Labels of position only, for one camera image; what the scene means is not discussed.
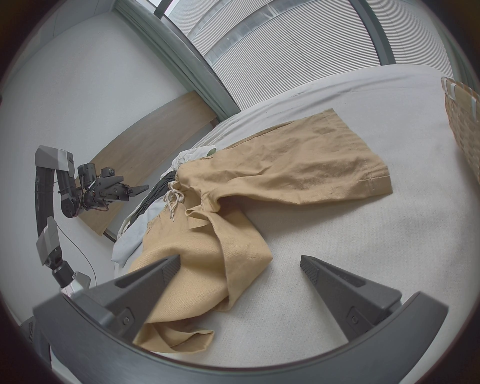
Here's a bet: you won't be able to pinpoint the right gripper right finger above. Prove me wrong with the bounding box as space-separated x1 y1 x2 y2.
300 255 403 343

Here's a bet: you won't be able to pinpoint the black cable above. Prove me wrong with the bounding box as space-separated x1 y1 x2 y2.
60 229 97 286

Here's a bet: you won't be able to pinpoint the window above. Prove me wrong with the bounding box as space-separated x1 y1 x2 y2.
161 0 454 113

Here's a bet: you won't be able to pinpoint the dark grey garment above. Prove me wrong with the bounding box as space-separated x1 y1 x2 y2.
133 170 181 226

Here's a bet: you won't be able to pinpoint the bed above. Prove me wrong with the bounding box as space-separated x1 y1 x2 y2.
49 65 480 372

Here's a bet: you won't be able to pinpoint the white garment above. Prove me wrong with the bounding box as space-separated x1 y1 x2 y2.
172 145 217 171

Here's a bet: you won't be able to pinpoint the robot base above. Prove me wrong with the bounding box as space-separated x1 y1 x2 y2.
20 315 51 372

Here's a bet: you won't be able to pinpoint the tan drawstring shorts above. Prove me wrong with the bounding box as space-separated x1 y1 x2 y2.
129 109 393 355

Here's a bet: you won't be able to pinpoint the round woven basket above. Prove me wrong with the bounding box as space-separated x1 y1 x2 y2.
440 76 480 185

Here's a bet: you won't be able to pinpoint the pale blue garment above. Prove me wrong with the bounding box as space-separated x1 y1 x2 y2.
111 197 175 269

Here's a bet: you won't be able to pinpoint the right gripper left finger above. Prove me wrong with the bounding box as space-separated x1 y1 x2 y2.
77 255 182 343

